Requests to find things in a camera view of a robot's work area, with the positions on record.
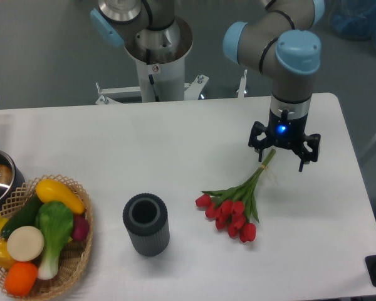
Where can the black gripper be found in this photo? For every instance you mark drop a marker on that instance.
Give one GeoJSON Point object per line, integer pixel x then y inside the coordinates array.
{"type": "Point", "coordinates": [287, 134]}

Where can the red tulip bouquet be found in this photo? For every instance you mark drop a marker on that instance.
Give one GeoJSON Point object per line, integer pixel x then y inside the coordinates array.
{"type": "Point", "coordinates": [233, 209]}

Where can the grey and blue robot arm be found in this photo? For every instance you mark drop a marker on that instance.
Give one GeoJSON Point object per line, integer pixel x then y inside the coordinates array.
{"type": "Point", "coordinates": [280, 46]}

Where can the blue plastic bag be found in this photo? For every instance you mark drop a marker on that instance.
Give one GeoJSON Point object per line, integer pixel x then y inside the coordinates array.
{"type": "Point", "coordinates": [353, 20]}

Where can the dark grey ribbed vase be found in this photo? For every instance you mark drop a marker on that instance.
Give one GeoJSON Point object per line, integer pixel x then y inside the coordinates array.
{"type": "Point", "coordinates": [145, 217]}

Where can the red radish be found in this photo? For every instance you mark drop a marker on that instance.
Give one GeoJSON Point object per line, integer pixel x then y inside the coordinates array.
{"type": "Point", "coordinates": [81, 228]}

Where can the woven wicker basket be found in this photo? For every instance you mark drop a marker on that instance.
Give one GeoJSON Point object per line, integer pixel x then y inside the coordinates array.
{"type": "Point", "coordinates": [73, 258]}

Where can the yellow squash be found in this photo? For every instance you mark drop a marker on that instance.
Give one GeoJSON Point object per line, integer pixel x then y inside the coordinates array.
{"type": "Point", "coordinates": [51, 190]}

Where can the green bok choy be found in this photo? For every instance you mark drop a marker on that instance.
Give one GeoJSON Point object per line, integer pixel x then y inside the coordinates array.
{"type": "Point", "coordinates": [55, 222]}

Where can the dark green cucumber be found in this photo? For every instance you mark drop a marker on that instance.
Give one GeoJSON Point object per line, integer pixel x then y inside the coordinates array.
{"type": "Point", "coordinates": [24, 217]}

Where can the beige round disc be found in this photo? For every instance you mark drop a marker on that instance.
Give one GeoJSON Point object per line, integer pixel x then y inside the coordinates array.
{"type": "Point", "coordinates": [25, 243]}

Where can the orange fruit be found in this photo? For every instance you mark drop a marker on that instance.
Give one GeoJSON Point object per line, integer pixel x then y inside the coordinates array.
{"type": "Point", "coordinates": [21, 278]}

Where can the yellow bell pepper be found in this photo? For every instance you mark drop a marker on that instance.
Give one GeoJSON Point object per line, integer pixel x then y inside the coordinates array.
{"type": "Point", "coordinates": [6, 260]}

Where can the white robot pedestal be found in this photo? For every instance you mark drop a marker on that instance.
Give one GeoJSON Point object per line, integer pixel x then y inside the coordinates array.
{"type": "Point", "coordinates": [159, 58]}

